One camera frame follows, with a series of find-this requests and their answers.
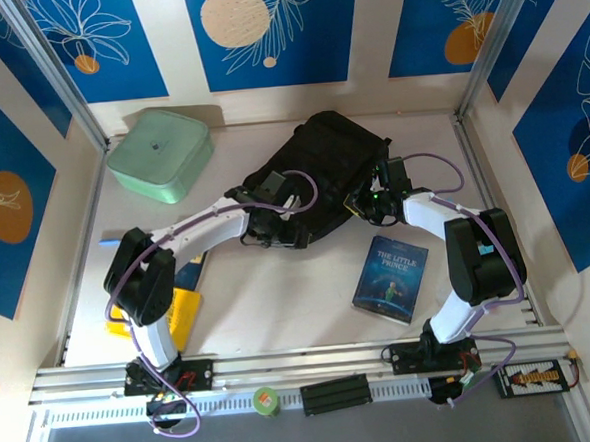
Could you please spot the black student backpack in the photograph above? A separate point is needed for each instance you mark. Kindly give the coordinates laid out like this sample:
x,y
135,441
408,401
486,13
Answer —
x,y
330,148

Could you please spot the Little Prince blue book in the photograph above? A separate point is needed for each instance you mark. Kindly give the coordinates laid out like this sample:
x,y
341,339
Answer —
x,y
389,280

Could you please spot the dark blue book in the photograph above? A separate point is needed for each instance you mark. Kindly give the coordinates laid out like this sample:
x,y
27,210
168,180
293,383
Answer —
x,y
188,275

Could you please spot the yellow cartoon cover book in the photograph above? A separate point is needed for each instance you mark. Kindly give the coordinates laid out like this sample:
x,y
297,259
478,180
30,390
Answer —
x,y
185,313

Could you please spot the blue capped copper pen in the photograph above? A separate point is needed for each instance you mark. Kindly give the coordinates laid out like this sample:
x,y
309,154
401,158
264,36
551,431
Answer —
x,y
108,242

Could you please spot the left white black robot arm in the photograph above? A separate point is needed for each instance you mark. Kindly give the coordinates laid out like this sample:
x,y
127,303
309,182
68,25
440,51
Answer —
x,y
210,226

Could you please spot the mint green lunch box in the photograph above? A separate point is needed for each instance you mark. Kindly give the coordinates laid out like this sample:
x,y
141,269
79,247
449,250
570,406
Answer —
x,y
155,154

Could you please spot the green tape roll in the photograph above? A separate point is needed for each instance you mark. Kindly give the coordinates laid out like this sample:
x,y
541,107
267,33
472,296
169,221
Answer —
x,y
266,400

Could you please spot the black ribbed block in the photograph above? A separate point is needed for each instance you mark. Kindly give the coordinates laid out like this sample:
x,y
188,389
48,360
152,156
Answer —
x,y
335,394

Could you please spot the grey metal panel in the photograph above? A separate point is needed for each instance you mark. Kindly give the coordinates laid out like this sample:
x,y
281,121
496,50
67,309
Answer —
x,y
288,439

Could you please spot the black power distribution board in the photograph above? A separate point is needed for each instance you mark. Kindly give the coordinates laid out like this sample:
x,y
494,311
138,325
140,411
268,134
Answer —
x,y
530,378

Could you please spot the yellow power connector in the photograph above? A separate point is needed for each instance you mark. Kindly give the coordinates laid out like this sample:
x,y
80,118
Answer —
x,y
575,354

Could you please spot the aluminium table side rail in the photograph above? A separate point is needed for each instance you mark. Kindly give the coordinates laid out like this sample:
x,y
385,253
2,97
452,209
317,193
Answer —
x,y
474,160
79,254

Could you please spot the aluminium front rail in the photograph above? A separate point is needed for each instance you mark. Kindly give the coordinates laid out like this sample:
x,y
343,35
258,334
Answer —
x,y
294,364

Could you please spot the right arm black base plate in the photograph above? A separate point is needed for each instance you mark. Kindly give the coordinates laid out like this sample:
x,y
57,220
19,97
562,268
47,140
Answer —
x,y
403,357

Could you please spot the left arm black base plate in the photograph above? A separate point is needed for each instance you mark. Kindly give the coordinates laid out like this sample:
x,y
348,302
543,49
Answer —
x,y
199,374

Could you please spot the blue floral wall poster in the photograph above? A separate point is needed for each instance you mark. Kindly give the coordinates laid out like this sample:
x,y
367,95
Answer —
x,y
115,66
424,33
289,41
563,189
0,149

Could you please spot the aluminium frame post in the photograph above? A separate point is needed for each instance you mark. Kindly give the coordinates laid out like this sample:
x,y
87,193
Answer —
x,y
489,44
61,80

